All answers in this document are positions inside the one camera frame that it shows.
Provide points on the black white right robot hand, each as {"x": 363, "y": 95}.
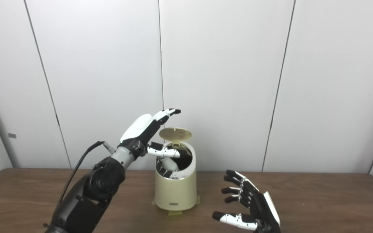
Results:
{"x": 261, "y": 210}

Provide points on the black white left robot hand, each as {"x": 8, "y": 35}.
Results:
{"x": 138, "y": 129}

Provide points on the round cream bin lid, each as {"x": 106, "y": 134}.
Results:
{"x": 175, "y": 133}

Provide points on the small white plastic bottle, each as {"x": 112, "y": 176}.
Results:
{"x": 170, "y": 164}

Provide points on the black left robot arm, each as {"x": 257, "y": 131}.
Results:
{"x": 89, "y": 197}

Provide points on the cream-colored trash bin body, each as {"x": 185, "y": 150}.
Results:
{"x": 175, "y": 192}

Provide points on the yellow tape piece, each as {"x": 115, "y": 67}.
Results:
{"x": 175, "y": 212}

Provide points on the small grey wall tag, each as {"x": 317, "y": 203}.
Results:
{"x": 12, "y": 135}

